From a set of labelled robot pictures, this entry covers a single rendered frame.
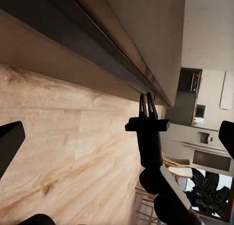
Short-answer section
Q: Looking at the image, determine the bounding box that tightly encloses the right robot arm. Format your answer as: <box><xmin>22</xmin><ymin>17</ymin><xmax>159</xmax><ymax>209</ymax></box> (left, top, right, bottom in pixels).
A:
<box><xmin>125</xmin><ymin>93</ymin><xmax>203</xmax><ymax>225</ymax></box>

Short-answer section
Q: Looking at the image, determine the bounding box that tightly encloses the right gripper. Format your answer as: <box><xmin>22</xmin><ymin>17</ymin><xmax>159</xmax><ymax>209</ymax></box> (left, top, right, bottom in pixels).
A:
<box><xmin>125</xmin><ymin>93</ymin><xmax>170</xmax><ymax>154</ymax></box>

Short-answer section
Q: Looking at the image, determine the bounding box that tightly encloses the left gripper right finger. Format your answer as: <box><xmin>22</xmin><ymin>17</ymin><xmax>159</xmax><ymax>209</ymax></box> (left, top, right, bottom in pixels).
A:
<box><xmin>218</xmin><ymin>121</ymin><xmax>234</xmax><ymax>160</ymax></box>

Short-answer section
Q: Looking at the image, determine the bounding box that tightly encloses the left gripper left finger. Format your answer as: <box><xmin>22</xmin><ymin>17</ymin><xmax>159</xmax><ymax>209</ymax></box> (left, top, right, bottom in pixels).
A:
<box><xmin>0</xmin><ymin>121</ymin><xmax>25</xmax><ymax>179</ymax></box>

